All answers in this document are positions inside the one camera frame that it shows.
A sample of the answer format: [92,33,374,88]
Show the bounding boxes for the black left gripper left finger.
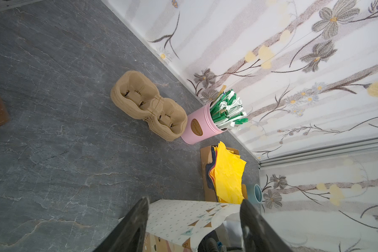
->
[94,197,150,252]

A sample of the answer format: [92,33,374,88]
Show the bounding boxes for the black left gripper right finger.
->
[239,199,291,252]

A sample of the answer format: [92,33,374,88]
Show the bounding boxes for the white paper gift bag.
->
[142,199,240,252]

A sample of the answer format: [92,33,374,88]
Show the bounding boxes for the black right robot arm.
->
[197,231,243,252]

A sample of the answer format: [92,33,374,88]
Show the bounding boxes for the teal ceramic cup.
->
[245,184,262,204]

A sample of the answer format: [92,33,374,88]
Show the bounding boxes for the pink straw holder cup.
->
[181,102,226,145]

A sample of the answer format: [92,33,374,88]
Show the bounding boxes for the stacked pulp cup carriers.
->
[110,70,188,141]

